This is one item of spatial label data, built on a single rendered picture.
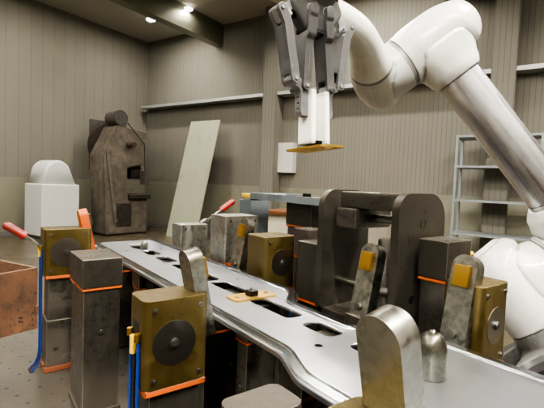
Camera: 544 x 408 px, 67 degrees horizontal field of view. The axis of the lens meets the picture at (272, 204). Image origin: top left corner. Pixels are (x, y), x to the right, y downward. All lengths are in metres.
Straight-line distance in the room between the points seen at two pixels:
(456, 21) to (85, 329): 1.05
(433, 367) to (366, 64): 0.67
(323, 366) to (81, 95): 9.53
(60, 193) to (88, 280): 7.55
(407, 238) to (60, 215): 8.00
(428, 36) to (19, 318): 2.45
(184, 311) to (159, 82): 10.11
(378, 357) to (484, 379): 0.24
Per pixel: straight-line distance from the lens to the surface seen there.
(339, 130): 7.47
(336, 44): 0.62
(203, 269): 0.58
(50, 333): 1.21
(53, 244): 1.15
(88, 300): 0.93
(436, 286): 0.69
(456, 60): 1.09
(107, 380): 1.00
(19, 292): 2.72
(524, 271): 1.14
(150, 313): 0.55
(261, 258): 0.89
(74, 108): 9.73
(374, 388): 0.31
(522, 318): 1.15
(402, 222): 0.67
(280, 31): 0.56
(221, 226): 1.03
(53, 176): 8.41
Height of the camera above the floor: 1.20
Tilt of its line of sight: 3 degrees down
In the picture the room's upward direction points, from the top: 2 degrees clockwise
